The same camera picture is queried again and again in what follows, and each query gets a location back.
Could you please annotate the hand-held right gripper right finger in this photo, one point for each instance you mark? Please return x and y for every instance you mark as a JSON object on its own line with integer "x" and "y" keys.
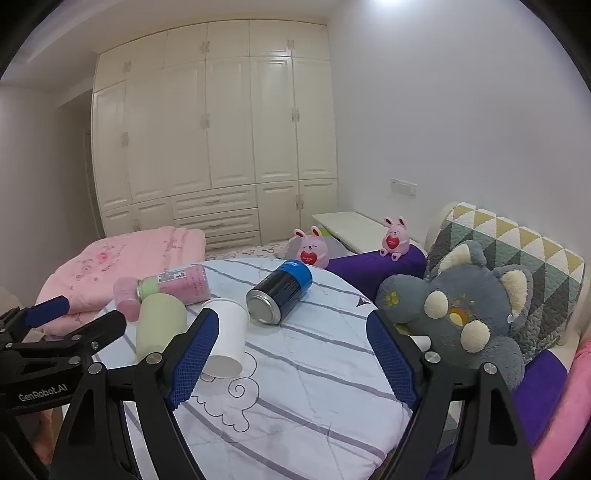
{"x": 392, "y": 360}

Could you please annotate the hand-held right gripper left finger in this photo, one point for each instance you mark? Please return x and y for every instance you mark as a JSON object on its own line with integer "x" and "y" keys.
{"x": 194, "y": 355}

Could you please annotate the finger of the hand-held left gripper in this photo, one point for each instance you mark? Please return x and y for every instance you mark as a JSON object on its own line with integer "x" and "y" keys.
{"x": 104, "y": 326}
{"x": 46, "y": 311}

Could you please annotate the white paper cup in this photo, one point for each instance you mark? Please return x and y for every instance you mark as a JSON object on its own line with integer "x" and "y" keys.
{"x": 227, "y": 334}

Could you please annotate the light green cup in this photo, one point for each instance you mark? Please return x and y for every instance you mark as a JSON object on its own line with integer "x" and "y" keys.
{"x": 159, "y": 330}

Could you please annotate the folded pink quilt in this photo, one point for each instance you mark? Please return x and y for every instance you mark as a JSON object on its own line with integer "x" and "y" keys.
{"x": 115, "y": 258}

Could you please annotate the pink bottle with green band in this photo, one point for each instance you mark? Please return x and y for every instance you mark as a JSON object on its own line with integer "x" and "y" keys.
{"x": 178, "y": 286}

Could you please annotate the grey plush toy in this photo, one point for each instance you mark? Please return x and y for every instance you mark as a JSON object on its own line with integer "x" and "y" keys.
{"x": 461, "y": 314}

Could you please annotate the purple cushion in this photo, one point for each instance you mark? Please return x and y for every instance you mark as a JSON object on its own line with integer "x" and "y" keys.
{"x": 369, "y": 267}

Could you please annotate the blue and black can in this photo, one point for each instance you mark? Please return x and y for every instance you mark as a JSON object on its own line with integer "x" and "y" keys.
{"x": 279, "y": 293}

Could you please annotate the patterned bed sheet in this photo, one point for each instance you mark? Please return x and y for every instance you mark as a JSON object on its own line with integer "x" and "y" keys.
{"x": 249, "y": 251}

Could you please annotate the pink bunny toy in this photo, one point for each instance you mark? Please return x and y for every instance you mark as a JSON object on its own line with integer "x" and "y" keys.
{"x": 311, "y": 249}
{"x": 394, "y": 240}

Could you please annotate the white bedside table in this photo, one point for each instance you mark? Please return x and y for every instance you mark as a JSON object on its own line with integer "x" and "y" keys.
{"x": 351, "y": 226}

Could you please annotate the purple blanket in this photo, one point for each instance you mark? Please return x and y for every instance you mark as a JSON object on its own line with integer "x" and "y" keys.
{"x": 545, "y": 392}

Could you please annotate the triangle pattern quilted cover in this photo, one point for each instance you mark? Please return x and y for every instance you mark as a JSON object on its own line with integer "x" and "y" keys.
{"x": 531, "y": 258}

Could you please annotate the pink cloth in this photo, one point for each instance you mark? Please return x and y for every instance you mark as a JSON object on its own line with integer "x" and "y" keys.
{"x": 568, "y": 429}

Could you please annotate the cream wardrobe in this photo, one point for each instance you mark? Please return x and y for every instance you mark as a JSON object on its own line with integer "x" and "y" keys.
{"x": 207, "y": 129}

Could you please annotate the white wall socket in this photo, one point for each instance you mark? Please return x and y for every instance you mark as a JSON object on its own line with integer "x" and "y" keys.
{"x": 402, "y": 186}

